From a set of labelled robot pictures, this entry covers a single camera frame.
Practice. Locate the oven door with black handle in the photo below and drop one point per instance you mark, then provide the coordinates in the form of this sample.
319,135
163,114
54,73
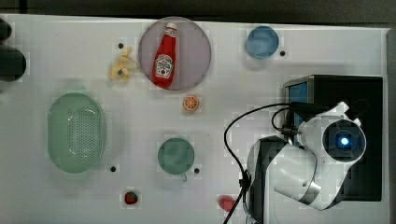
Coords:
301,91

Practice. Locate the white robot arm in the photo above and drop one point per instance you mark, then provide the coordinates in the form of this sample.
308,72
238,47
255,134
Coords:
312,172

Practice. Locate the black toaster oven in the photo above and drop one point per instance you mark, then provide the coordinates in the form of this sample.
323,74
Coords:
364,96

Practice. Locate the orange slice toy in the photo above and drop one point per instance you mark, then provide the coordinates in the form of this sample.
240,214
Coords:
191,103

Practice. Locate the green mug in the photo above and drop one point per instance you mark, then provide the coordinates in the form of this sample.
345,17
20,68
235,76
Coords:
176,156

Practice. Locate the red ketchup bottle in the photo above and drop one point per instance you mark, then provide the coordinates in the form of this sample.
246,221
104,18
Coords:
164,63

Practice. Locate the grey round plate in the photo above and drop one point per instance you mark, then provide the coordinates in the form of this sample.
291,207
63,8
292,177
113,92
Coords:
193,52

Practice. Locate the yellow banana peel toy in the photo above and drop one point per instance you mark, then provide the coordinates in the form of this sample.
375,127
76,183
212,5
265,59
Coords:
120,69

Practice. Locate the large pink strawberry toy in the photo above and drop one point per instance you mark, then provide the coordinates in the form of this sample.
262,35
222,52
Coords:
226,203

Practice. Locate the blue bowl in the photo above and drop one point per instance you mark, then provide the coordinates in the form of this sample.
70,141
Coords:
262,42

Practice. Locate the small red strawberry toy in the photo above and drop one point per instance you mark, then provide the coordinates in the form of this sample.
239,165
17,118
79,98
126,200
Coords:
130,198

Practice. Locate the green colander basket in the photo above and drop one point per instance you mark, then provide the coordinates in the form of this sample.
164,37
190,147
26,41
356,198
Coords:
76,133

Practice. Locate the black cylinder post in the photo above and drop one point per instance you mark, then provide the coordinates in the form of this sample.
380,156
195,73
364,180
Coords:
12,64
5,30

